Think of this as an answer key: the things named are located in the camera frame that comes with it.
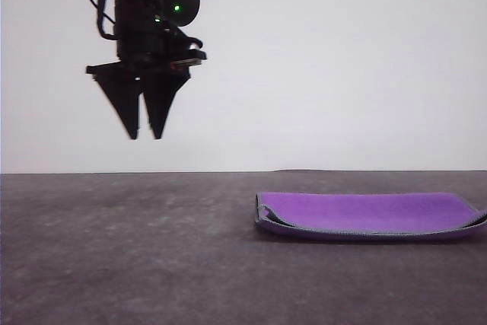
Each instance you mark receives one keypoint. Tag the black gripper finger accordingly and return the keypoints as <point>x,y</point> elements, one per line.
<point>161,96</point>
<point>123,96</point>

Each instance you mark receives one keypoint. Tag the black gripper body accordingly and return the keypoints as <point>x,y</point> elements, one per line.
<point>144,49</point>

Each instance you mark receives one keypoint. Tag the purple towel with grey hem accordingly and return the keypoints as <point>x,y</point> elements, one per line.
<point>361,211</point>

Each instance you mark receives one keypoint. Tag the grey table cloth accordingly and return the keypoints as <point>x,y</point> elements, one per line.
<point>114,264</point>

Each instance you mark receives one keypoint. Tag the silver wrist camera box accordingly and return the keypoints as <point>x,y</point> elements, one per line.
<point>196,50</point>

